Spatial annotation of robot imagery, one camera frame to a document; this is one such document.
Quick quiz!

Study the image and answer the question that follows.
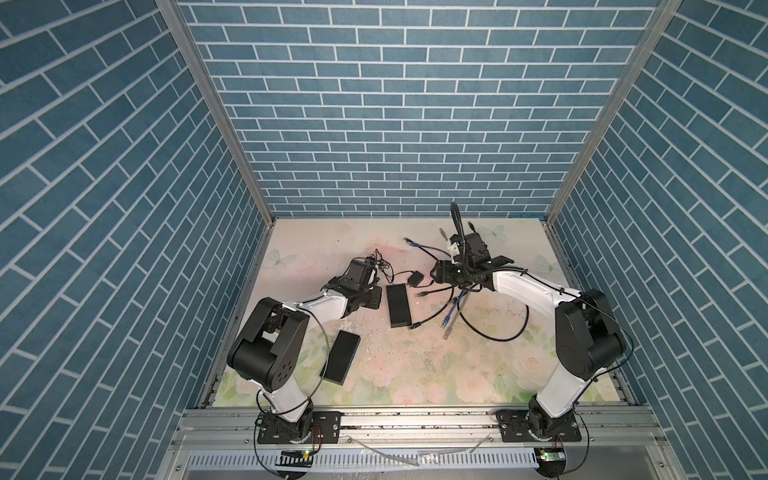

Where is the blue ethernet cable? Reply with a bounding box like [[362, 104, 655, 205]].
[[403, 236, 475, 330]]

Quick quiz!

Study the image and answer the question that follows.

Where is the black network switch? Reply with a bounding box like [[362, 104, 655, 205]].
[[322, 330, 361, 386], [385, 284, 412, 328]]

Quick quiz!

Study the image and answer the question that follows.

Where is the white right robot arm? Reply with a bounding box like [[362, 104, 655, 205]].
[[431, 232, 627, 428]]

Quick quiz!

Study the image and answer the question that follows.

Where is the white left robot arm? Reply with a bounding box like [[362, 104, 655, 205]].
[[226, 255, 381, 425]]

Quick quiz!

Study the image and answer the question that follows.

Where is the black power adapter right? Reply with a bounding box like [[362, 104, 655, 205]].
[[407, 271, 424, 288]]

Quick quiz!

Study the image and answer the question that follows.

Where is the thick black looped cable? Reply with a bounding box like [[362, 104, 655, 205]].
[[457, 287, 532, 344]]

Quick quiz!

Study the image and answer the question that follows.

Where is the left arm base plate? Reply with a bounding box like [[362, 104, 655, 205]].
[[256, 410, 342, 445]]

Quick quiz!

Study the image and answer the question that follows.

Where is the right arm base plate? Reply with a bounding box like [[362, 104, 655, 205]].
[[494, 409, 582, 443]]

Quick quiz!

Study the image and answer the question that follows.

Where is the aluminium front rail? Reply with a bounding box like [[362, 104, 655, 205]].
[[171, 405, 667, 450]]

